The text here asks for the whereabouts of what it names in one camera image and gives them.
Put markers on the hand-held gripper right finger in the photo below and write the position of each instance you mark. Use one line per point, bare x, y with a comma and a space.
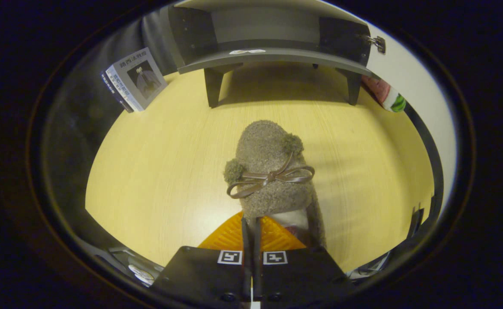
257, 240

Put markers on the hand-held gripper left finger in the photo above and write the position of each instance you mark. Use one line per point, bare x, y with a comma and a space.
245, 240

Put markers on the fuzzy brown shoe with bow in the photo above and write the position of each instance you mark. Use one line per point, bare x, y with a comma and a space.
268, 150

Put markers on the metal door hinge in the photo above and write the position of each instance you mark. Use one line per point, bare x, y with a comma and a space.
375, 41

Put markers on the watermelon toy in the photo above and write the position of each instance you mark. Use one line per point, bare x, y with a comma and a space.
386, 96

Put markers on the stack of books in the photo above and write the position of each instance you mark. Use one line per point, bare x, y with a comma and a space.
137, 79

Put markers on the black backdrop cloth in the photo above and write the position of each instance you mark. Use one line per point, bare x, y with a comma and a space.
75, 128

